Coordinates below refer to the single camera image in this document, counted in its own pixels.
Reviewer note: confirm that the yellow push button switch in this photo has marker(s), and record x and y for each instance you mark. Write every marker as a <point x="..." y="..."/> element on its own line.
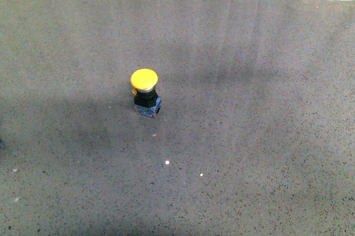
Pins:
<point x="146" y="100"/>

